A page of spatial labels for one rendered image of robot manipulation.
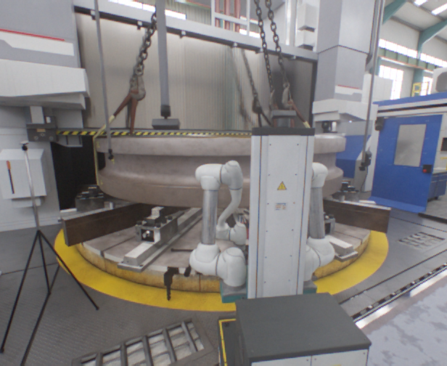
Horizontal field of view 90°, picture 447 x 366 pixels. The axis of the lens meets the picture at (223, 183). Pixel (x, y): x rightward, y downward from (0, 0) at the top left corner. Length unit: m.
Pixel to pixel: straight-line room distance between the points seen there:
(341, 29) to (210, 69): 3.19
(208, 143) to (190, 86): 3.26
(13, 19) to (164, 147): 2.43
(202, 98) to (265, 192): 4.85
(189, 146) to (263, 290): 1.88
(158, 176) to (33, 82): 1.78
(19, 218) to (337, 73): 7.60
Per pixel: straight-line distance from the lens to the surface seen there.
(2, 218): 5.97
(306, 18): 8.39
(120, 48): 5.73
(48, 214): 5.80
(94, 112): 5.44
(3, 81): 3.71
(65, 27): 4.22
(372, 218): 4.23
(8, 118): 4.69
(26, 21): 4.27
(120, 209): 3.84
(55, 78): 3.63
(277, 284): 1.54
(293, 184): 1.32
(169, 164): 3.08
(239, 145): 2.77
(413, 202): 7.16
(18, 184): 5.34
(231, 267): 1.53
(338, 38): 6.82
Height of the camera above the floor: 1.72
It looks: 11 degrees down
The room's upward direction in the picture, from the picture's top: straight up
